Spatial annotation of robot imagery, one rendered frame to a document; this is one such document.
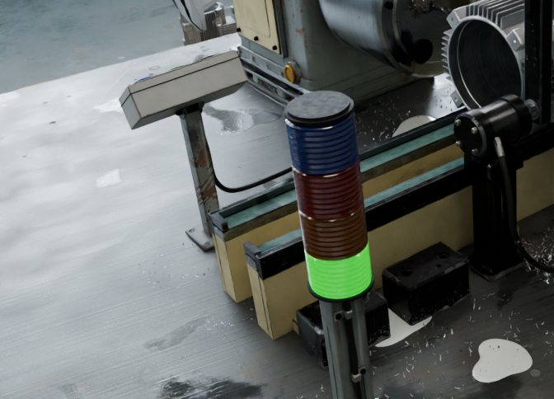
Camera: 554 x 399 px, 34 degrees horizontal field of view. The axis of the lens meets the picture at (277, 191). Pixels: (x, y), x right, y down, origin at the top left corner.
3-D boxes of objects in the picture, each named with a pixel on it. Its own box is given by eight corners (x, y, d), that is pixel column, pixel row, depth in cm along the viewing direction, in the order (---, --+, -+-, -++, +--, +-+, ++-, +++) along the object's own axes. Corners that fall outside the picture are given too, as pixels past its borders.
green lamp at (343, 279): (349, 256, 90) (345, 218, 87) (385, 284, 85) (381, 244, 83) (298, 280, 87) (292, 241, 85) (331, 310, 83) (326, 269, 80)
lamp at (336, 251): (345, 218, 87) (340, 178, 85) (381, 244, 83) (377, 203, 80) (292, 241, 85) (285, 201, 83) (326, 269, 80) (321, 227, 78)
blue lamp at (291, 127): (335, 136, 83) (329, 91, 81) (373, 158, 78) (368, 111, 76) (279, 158, 81) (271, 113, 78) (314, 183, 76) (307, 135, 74)
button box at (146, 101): (235, 93, 135) (221, 61, 135) (250, 80, 129) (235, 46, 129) (130, 131, 129) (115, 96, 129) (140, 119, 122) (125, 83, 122)
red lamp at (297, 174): (340, 178, 85) (335, 136, 83) (377, 203, 80) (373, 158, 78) (285, 201, 83) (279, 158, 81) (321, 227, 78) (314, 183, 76)
